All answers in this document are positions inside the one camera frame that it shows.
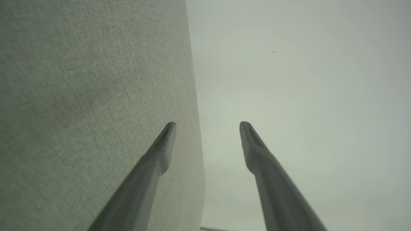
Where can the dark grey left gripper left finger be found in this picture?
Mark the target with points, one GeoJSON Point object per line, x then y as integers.
{"type": "Point", "coordinates": [141, 192]}

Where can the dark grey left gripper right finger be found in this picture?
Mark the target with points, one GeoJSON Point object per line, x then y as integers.
{"type": "Point", "coordinates": [276, 192]}

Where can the grey fabric sofa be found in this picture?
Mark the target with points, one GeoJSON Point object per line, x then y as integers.
{"type": "Point", "coordinates": [80, 96]}

